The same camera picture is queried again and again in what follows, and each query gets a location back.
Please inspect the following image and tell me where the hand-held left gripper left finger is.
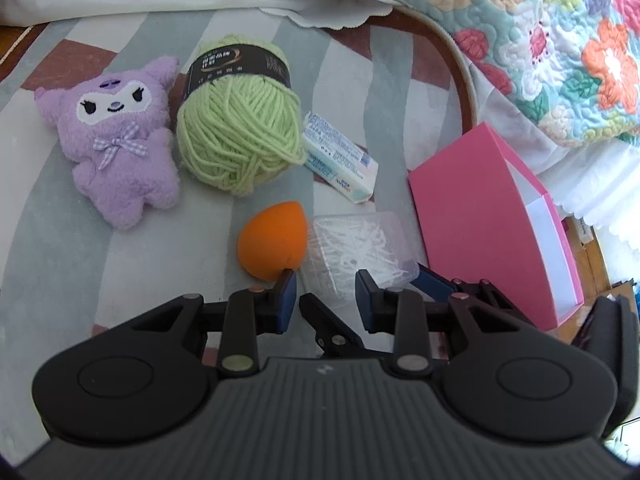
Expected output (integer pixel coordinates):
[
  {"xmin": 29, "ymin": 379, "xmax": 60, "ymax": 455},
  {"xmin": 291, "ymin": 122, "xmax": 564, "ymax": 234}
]
[{"xmin": 131, "ymin": 269, "xmax": 298, "ymax": 379}]

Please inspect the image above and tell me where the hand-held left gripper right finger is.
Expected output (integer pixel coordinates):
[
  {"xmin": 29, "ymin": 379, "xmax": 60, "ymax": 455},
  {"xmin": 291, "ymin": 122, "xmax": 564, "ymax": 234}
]
[{"xmin": 355, "ymin": 269, "xmax": 522, "ymax": 379}]

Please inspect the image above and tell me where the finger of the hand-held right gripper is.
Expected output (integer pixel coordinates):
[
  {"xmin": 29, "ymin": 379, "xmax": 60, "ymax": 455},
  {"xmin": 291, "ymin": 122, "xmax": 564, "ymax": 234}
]
[
  {"xmin": 414, "ymin": 262, "xmax": 526, "ymax": 322},
  {"xmin": 299, "ymin": 292, "xmax": 368, "ymax": 361}
]

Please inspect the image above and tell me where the clear floss pick box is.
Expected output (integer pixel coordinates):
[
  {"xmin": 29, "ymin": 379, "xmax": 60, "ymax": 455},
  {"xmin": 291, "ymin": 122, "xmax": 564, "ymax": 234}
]
[{"xmin": 300, "ymin": 211, "xmax": 420, "ymax": 310}]

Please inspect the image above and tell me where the orange makeup sponge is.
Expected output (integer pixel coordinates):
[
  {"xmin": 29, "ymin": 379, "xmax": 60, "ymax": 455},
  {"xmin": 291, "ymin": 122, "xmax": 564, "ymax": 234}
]
[{"xmin": 237, "ymin": 201, "xmax": 312, "ymax": 282}]

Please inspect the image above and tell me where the pink cardboard box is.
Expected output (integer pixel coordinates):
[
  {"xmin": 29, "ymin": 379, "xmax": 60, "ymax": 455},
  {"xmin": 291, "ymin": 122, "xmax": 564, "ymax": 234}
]
[{"xmin": 408, "ymin": 122, "xmax": 585, "ymax": 332}]

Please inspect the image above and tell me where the white wet wipes packet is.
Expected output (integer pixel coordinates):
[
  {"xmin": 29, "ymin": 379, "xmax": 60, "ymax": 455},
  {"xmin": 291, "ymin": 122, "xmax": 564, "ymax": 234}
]
[{"xmin": 301, "ymin": 112, "xmax": 380, "ymax": 205}]

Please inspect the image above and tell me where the green yarn ball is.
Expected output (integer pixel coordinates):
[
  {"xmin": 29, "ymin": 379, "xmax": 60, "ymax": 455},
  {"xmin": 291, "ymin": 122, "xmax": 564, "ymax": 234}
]
[{"xmin": 175, "ymin": 34, "xmax": 307, "ymax": 197}]

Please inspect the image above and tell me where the purple plush toy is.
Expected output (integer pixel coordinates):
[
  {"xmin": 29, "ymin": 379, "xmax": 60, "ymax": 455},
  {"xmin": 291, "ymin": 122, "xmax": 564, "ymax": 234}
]
[{"xmin": 34, "ymin": 56, "xmax": 182, "ymax": 231}]

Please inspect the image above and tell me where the striped rug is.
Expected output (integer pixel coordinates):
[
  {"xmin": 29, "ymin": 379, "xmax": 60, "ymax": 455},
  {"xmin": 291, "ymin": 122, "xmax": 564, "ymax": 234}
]
[{"xmin": 0, "ymin": 8, "xmax": 476, "ymax": 386}]

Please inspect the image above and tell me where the floral quilt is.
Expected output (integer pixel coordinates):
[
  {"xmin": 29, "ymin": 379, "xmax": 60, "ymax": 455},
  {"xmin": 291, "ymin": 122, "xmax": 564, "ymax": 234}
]
[{"xmin": 295, "ymin": 0, "xmax": 640, "ymax": 149}]

